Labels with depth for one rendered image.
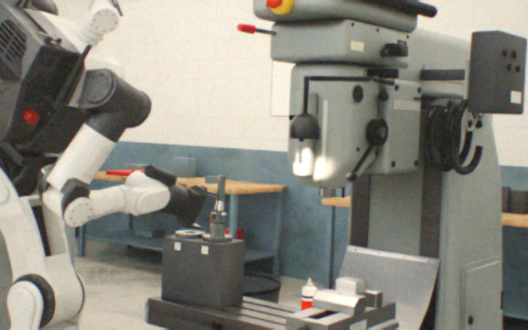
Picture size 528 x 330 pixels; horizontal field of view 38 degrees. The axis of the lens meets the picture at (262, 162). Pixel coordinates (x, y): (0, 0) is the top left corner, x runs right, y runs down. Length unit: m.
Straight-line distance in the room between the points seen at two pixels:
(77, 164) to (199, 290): 0.63
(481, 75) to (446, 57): 0.34
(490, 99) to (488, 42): 0.15
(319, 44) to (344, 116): 0.19
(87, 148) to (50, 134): 0.18
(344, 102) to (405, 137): 0.28
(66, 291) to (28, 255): 0.13
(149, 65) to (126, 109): 6.85
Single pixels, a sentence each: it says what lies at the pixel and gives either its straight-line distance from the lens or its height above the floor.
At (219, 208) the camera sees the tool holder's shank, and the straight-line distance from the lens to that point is 2.27.
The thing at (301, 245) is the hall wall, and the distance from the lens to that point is 7.33.
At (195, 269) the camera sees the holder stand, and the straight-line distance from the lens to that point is 2.28.
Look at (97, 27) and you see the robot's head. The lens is 1.96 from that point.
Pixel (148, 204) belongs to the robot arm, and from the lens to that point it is 2.02.
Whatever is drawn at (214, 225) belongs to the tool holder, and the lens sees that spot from 2.27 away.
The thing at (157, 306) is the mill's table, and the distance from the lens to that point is 2.36.
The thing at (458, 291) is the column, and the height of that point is 0.99.
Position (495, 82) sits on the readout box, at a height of 1.59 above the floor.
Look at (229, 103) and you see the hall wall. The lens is 7.85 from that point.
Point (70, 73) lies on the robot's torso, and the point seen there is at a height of 1.57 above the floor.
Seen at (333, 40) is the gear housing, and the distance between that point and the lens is 1.91.
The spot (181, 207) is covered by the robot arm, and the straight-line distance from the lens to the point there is 2.13.
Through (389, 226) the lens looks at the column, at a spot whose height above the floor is 1.16.
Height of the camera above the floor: 1.47
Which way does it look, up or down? 3 degrees down
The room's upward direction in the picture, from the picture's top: 2 degrees clockwise
